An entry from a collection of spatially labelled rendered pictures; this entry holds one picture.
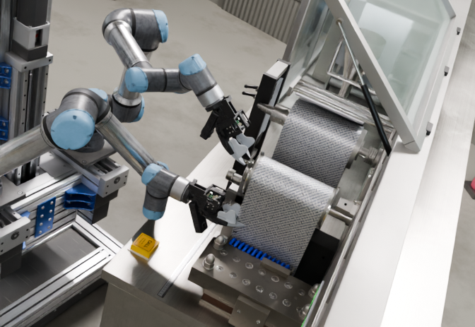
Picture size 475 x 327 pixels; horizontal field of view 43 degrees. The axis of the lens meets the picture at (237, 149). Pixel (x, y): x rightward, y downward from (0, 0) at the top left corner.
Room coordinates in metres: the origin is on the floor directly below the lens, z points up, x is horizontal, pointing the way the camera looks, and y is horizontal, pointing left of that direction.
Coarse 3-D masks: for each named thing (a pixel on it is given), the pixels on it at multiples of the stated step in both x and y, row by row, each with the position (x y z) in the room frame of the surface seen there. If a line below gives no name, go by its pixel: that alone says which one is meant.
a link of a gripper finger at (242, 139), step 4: (236, 136) 1.59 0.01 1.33; (240, 136) 1.59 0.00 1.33; (244, 136) 1.59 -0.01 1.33; (240, 140) 1.60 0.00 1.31; (244, 140) 1.59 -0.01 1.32; (248, 140) 1.59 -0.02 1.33; (252, 140) 1.59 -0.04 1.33; (240, 144) 1.59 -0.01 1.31; (244, 144) 1.59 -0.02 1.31; (248, 144) 1.59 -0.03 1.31; (248, 152) 1.59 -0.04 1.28; (248, 156) 1.58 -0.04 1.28
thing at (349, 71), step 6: (348, 54) 2.17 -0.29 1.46; (348, 60) 2.17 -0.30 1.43; (348, 66) 2.18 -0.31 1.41; (360, 66) 2.16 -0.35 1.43; (348, 72) 2.18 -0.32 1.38; (354, 72) 2.17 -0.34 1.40; (360, 72) 2.17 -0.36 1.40; (354, 78) 2.18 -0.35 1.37; (348, 84) 2.19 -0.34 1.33; (342, 90) 2.20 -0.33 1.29; (348, 90) 2.20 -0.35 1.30; (342, 96) 2.20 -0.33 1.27
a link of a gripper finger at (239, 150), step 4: (232, 140) 1.55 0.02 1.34; (236, 140) 1.55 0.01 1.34; (232, 144) 1.55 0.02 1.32; (236, 144) 1.54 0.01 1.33; (232, 148) 1.53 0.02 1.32; (236, 148) 1.54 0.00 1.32; (240, 148) 1.53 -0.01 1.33; (244, 148) 1.53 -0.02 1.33; (236, 152) 1.54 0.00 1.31; (240, 152) 1.53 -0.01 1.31; (244, 152) 1.53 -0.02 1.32; (232, 156) 1.53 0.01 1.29; (236, 156) 1.53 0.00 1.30; (240, 156) 1.53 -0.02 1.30; (240, 160) 1.53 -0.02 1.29; (244, 164) 1.53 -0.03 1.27
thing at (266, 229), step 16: (240, 208) 1.48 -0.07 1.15; (256, 208) 1.47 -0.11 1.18; (256, 224) 1.46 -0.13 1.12; (272, 224) 1.45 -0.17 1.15; (288, 224) 1.44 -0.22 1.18; (240, 240) 1.47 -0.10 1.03; (256, 240) 1.46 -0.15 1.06; (272, 240) 1.45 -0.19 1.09; (288, 240) 1.44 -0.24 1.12; (304, 240) 1.43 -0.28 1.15; (272, 256) 1.44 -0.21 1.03; (288, 256) 1.43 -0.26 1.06
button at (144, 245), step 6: (144, 234) 1.47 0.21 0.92; (138, 240) 1.43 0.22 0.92; (144, 240) 1.44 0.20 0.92; (150, 240) 1.45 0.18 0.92; (156, 240) 1.46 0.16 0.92; (132, 246) 1.41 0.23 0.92; (138, 246) 1.41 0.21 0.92; (144, 246) 1.42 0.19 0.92; (150, 246) 1.42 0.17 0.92; (156, 246) 1.44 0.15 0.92; (138, 252) 1.40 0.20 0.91; (144, 252) 1.40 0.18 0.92; (150, 252) 1.40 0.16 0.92
